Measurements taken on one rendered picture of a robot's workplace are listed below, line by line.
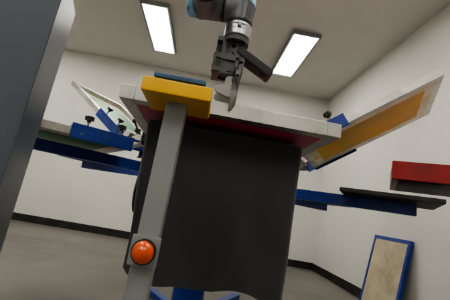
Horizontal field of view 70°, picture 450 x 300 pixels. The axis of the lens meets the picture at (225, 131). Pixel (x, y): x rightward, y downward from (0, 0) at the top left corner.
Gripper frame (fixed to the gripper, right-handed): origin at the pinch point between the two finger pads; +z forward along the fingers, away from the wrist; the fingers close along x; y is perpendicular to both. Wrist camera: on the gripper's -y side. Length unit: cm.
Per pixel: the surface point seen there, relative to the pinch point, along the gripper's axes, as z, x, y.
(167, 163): 19.7, 20.7, 11.2
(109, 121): -24, -153, 80
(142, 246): 34.2, 24.2, 11.7
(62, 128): 2, -68, 72
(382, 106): -38, -66, -78
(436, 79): -52, -54, -97
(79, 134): 3, -70, 65
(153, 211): 28.6, 20.5, 11.7
